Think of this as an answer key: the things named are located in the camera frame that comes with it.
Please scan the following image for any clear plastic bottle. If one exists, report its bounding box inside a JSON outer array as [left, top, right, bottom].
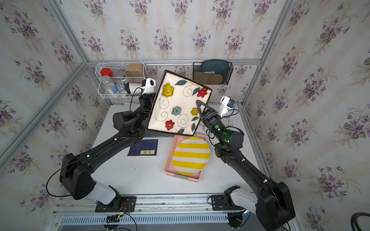
[[101, 76, 118, 94]]

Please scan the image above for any white wire wall basket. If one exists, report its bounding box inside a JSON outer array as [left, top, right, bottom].
[[93, 62, 149, 99]]

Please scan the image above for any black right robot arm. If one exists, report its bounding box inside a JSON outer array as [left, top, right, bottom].
[[196, 100, 295, 231]]

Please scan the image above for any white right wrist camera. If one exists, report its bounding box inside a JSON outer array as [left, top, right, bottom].
[[218, 96, 235, 117]]

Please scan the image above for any red lidded jar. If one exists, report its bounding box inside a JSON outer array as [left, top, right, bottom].
[[100, 68, 113, 78]]

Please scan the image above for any navy blue book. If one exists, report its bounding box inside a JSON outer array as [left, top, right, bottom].
[[127, 139, 158, 157]]

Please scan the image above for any pink perforated plastic tray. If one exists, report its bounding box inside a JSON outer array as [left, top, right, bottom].
[[164, 134, 207, 182]]

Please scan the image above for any square floral plate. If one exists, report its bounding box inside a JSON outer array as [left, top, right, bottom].
[[146, 70, 212, 136]]

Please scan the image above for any dark grey fashion book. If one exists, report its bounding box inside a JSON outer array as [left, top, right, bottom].
[[145, 131, 173, 138]]

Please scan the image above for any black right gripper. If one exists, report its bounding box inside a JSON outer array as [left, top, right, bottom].
[[199, 102, 230, 146]]

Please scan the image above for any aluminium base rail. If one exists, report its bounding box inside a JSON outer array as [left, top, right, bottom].
[[44, 193, 256, 231]]

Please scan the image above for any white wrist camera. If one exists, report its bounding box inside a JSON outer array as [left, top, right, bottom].
[[218, 96, 235, 117], [141, 78, 156, 94]]

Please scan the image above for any teal plate in holder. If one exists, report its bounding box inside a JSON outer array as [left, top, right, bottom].
[[201, 59, 229, 84]]

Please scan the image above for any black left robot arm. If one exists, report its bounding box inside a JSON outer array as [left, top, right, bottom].
[[59, 93, 155, 209]]

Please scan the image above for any round cork coaster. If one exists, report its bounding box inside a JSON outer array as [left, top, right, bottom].
[[208, 74, 223, 85]]

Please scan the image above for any black mesh wall holder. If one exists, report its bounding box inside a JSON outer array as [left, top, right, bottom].
[[193, 59, 234, 85]]

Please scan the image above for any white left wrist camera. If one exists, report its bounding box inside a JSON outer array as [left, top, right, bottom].
[[141, 78, 156, 94]]

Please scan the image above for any yellow striped round plate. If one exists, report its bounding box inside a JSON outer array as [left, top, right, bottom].
[[172, 137, 211, 176]]

